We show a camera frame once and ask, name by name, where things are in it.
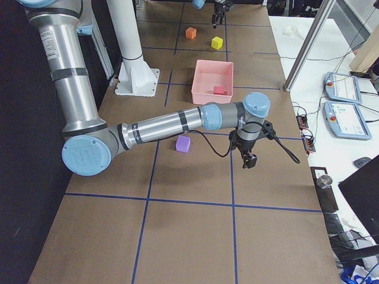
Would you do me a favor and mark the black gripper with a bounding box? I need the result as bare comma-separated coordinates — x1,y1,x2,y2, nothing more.
211,0,232,28
232,136,257,169

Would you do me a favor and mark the yellow foam block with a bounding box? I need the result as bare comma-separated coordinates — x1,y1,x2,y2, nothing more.
211,36,223,50

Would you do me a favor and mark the red foam block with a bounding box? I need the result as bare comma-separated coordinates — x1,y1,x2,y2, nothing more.
213,86,225,95

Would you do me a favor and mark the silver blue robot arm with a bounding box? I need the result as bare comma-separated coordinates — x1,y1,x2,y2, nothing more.
192,0,234,29
21,1,271,176

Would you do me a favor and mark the pink plastic bin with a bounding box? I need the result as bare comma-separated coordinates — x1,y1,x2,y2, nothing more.
191,60,234,105

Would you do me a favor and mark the orange foam block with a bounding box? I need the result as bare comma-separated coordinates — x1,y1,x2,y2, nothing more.
185,27,197,40

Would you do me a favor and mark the lower orange connector box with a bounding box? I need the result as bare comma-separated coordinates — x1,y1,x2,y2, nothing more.
301,135,316,154

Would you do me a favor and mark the orange connector box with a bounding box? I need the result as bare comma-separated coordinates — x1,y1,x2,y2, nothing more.
301,135,316,154
296,114,309,130

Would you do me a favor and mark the upper orange connector box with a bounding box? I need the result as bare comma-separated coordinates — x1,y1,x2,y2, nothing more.
296,114,309,130

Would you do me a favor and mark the purple foam block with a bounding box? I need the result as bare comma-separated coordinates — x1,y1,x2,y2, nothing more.
175,135,191,153

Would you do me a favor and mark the small metal cylinder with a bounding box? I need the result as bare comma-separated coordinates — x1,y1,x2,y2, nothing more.
316,175,333,189

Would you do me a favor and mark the lower teach pendant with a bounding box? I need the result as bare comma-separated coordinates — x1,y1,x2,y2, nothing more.
323,101,372,140

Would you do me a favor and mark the teach pendant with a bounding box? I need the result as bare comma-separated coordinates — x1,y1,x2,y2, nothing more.
324,72,362,104
323,101,372,140

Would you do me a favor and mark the black computer mouse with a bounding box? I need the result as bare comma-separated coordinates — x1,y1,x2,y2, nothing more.
352,157,371,169

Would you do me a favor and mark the black monitor corner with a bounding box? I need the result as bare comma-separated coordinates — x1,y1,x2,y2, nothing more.
338,168,378,242

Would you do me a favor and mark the upper teach pendant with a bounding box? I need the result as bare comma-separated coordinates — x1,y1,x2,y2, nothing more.
324,72,362,104

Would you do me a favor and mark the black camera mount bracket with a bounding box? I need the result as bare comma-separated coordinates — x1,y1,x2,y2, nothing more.
260,120,276,140

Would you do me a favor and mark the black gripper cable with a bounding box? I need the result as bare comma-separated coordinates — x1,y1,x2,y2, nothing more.
186,121,301,164

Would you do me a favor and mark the aluminium frame post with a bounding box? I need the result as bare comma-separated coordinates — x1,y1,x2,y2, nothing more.
283,0,336,92

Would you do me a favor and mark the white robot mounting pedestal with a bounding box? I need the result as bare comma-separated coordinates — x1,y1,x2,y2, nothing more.
107,0,160,97

